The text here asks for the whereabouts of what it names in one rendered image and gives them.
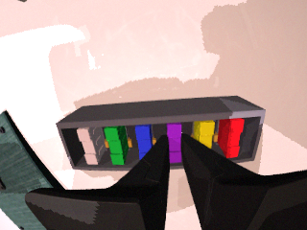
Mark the blue fuse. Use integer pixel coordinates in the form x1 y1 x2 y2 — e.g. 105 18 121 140
135 124 153 160

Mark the violet fuse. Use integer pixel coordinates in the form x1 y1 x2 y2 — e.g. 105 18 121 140
166 123 181 162

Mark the yellow fuse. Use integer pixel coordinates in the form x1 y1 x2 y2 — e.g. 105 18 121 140
195 120 214 148

